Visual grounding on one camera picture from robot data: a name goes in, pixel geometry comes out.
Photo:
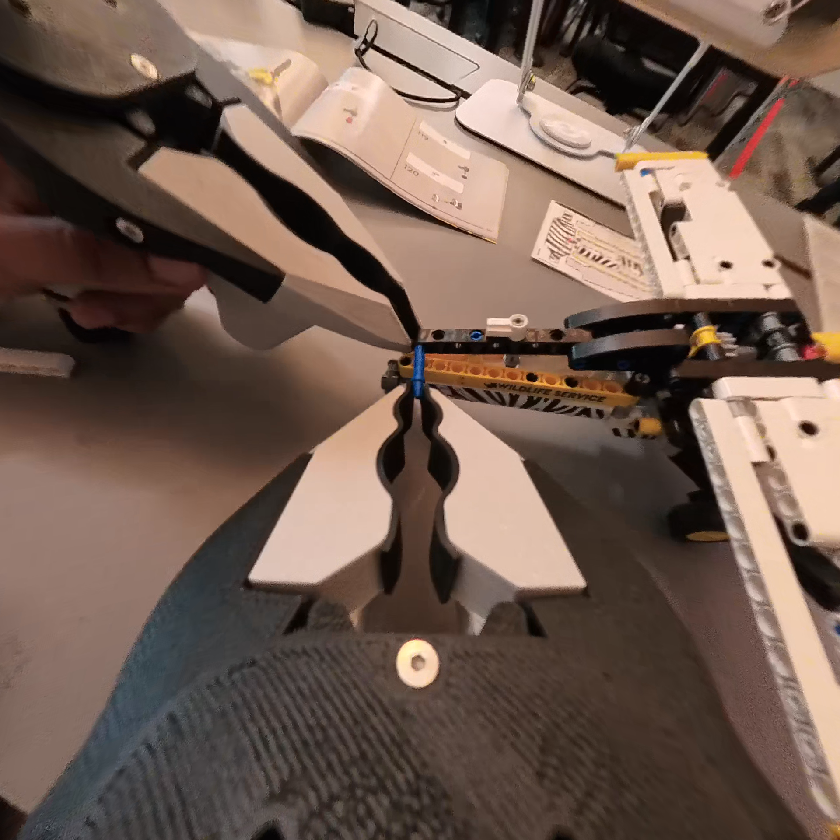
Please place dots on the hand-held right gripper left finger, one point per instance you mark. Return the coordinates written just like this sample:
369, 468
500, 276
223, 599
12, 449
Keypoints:
328, 518

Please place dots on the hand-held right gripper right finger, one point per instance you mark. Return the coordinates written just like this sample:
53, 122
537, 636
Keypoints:
512, 525

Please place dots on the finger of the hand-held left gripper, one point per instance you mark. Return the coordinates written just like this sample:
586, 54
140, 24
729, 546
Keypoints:
289, 157
262, 243

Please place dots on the blue lego pin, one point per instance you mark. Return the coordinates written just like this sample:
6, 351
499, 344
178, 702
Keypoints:
418, 371

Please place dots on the white yellow lego plane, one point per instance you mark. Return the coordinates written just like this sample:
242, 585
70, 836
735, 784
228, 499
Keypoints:
722, 236

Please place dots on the white flat lego beam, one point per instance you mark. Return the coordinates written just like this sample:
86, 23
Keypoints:
33, 362

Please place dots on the person's left hand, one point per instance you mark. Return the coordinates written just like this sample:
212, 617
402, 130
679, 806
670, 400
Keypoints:
98, 275

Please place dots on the open instruction booklet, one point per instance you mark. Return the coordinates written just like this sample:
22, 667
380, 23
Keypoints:
407, 151

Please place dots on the grey closed laptop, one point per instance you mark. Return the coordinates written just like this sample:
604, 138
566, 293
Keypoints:
420, 46

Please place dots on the zebra striped sticker sheet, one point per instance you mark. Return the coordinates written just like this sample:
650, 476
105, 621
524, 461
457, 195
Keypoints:
584, 249

